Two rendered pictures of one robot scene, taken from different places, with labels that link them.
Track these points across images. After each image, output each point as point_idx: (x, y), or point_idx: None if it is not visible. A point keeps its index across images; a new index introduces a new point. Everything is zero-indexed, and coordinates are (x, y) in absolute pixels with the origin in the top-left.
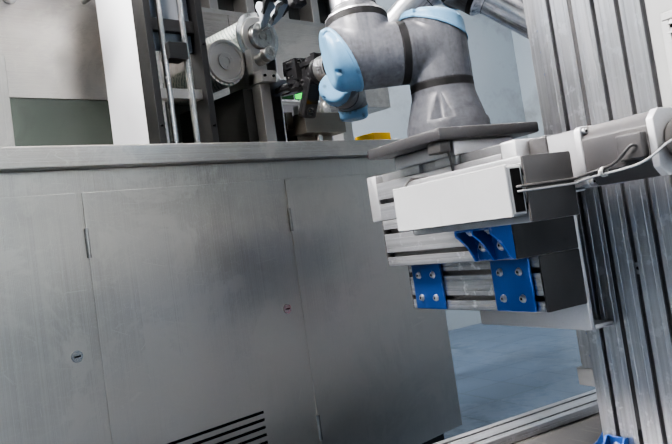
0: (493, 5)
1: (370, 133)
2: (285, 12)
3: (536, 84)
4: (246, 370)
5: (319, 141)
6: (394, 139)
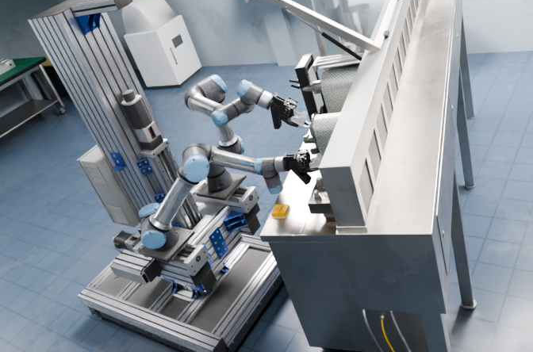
0: (186, 181)
1: (277, 204)
2: (293, 126)
3: (189, 193)
4: None
5: (285, 181)
6: (269, 216)
